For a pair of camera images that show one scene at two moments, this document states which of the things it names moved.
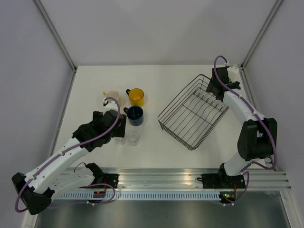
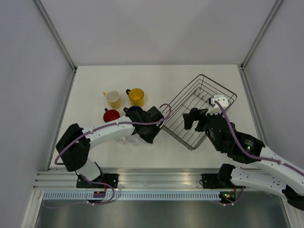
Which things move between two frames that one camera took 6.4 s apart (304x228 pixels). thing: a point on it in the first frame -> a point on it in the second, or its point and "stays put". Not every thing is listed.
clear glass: (133, 137) stays put
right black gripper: (210, 86) -> (193, 115)
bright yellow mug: (136, 96) stays put
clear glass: (120, 140) stays put
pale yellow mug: (113, 94) stays put
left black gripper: (120, 131) -> (149, 139)
